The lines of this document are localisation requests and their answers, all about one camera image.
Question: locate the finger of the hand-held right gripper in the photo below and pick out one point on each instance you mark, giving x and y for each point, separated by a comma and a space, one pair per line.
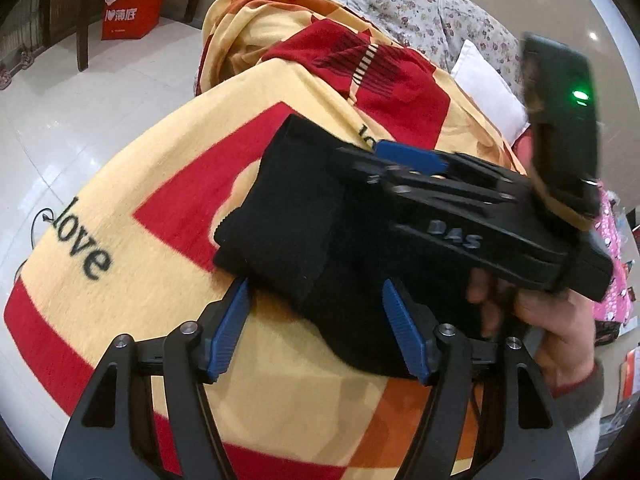
390, 175
410, 155

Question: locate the person's right forearm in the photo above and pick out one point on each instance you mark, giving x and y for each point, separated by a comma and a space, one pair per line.
580, 395

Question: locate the dark wooden table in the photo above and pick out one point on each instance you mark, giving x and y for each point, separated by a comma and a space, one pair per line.
85, 35

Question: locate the pink printed blanket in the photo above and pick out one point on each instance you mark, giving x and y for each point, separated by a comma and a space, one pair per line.
612, 260

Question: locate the black pants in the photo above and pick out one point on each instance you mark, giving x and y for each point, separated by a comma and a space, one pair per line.
300, 220

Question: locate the person's right hand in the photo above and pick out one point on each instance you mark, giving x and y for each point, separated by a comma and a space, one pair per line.
555, 330

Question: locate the floral grey pillows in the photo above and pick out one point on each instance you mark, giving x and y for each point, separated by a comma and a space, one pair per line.
425, 15

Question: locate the white pillow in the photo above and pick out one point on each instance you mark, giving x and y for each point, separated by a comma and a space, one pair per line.
492, 95

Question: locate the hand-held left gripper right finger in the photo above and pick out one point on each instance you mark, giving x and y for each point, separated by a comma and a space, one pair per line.
405, 327

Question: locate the red and yellow printed blanket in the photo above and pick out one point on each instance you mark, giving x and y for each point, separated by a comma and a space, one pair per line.
175, 310

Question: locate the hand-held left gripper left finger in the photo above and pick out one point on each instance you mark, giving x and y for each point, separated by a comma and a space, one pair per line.
227, 332

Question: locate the red shopping bag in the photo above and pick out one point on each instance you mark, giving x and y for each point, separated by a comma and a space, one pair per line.
132, 10

